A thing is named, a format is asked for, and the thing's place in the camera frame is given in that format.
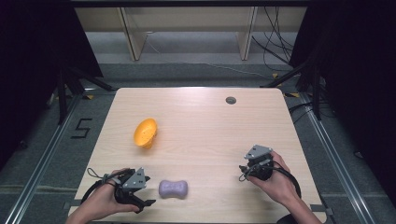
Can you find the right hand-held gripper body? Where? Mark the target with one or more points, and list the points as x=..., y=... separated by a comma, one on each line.
x=260, y=161

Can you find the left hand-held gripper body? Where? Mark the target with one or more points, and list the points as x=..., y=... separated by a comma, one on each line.
x=134, y=182

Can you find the person's right hand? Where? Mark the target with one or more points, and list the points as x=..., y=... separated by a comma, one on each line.
x=277, y=183

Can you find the person's left hand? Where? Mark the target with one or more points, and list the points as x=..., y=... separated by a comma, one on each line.
x=104, y=196

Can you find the purple soap bar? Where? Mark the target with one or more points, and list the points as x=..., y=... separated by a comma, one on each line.
x=173, y=188

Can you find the orange perforated soap dish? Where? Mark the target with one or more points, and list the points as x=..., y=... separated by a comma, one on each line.
x=145, y=132

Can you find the grey table grommet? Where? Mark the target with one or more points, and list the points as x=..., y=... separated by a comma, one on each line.
x=230, y=100

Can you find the black metal stand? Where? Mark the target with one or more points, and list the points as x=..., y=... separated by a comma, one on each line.
x=315, y=90
x=62, y=93

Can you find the beige furniture panel leg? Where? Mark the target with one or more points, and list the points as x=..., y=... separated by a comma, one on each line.
x=247, y=34
x=132, y=34

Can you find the black curtain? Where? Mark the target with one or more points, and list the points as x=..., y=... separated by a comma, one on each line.
x=31, y=62
x=358, y=77

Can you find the metal floor rail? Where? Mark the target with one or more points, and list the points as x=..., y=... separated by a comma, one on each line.
x=40, y=161
x=336, y=161

